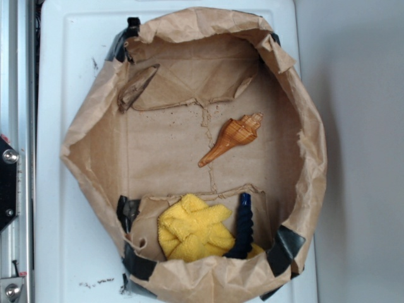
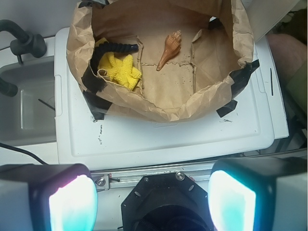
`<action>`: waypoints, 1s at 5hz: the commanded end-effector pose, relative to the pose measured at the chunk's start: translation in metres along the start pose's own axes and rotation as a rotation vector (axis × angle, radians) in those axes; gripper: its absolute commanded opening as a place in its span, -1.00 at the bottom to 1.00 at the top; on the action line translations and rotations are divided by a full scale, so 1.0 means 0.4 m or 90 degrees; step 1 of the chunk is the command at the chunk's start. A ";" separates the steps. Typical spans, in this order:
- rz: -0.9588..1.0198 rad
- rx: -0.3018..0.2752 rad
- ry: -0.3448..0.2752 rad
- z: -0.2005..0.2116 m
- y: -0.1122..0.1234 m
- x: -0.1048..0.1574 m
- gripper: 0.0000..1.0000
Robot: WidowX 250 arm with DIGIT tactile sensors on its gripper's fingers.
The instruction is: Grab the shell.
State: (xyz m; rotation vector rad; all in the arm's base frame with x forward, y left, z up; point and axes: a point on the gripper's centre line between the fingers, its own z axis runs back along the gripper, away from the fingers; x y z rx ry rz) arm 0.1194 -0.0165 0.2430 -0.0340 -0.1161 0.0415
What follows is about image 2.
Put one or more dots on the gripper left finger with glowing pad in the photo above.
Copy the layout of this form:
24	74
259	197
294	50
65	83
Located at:
47	198

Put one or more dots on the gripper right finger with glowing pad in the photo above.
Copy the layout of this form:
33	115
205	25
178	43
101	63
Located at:
259	194

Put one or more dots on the orange spiral seashell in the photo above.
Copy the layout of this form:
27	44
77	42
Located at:
171	49

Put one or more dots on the yellow knotted cloth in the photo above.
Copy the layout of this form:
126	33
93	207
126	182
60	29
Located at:
116	61

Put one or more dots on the dark grey faucet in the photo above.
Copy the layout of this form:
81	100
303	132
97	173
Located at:
25	42

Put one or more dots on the brown paper bag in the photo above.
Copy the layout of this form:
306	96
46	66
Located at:
213	67

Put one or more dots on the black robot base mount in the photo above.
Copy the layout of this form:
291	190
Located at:
166	205

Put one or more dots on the aluminium extrusion rail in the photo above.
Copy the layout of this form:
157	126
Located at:
130	177

